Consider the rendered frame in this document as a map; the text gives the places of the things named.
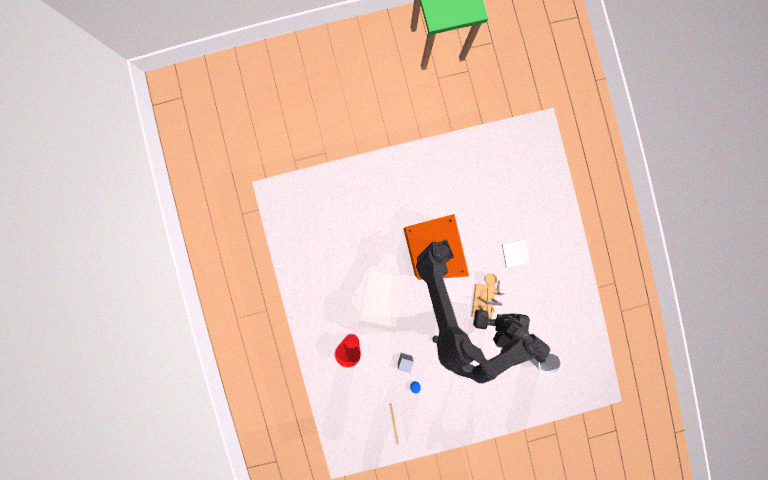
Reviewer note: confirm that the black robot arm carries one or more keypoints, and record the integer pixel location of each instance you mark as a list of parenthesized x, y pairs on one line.
[(455, 350)]

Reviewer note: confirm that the tan wooden catapult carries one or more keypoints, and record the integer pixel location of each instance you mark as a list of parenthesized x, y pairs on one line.
[(483, 297)]

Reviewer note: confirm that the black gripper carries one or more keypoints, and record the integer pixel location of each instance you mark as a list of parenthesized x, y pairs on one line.
[(481, 320)]

